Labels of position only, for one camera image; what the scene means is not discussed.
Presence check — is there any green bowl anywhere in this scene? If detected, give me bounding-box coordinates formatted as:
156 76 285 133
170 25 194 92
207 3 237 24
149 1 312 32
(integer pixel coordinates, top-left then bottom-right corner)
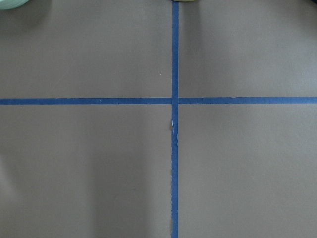
0 0 28 10

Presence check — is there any wooden stand with round base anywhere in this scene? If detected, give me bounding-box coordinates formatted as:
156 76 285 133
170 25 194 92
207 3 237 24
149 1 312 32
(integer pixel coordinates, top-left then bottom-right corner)
172 0 196 2

